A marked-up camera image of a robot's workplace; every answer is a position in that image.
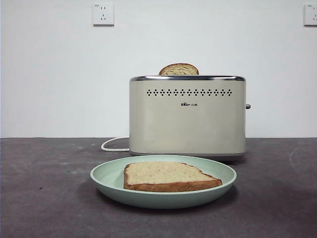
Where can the white wall socket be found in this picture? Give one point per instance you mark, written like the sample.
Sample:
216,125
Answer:
103,14
310,15

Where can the large square bread slice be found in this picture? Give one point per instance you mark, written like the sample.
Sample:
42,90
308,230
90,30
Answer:
163,176

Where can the small rounded bread slice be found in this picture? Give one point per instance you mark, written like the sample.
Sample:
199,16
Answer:
178,70

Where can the cream and chrome toaster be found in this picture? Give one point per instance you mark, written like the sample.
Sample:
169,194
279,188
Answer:
188,124

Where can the pale green round plate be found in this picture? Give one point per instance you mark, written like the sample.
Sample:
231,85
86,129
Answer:
111,183

